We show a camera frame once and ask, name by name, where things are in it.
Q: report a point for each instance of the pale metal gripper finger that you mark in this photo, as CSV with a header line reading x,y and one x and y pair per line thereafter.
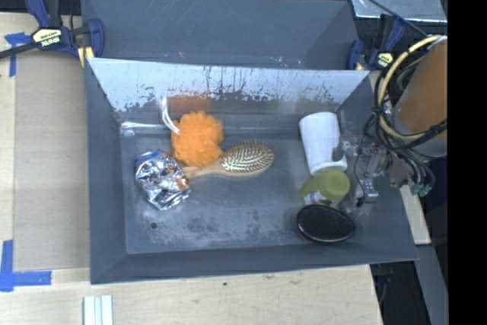
x,y
370,193
366,153

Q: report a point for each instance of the yellow-green plastic bottle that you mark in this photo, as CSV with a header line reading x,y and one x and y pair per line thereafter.
x,y
331,184

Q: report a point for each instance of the white plastic cup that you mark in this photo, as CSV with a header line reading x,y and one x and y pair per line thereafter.
x,y
321,141

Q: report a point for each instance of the wooden hairbrush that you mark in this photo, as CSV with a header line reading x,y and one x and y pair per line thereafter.
x,y
247,158

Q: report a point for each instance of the grey metal bin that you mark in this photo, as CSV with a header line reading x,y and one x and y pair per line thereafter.
x,y
228,224

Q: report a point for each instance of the orange mesh bath sponge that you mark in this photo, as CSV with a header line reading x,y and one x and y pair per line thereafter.
x,y
198,142

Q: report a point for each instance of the crumpled silver foil packet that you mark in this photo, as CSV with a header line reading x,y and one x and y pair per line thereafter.
x,y
161,180

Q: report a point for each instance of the pale wood flat board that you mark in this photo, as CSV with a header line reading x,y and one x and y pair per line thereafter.
x,y
49,163

